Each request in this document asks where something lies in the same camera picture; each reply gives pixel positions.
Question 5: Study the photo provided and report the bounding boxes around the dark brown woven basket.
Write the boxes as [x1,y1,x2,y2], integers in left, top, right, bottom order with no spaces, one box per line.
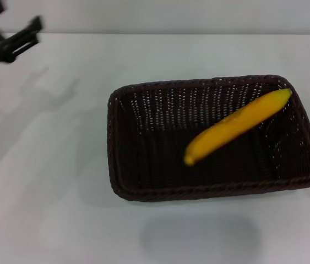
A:
[106,73,310,203]

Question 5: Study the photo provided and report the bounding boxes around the yellow banana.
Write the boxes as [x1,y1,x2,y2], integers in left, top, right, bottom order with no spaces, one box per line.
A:
[184,88,293,166]

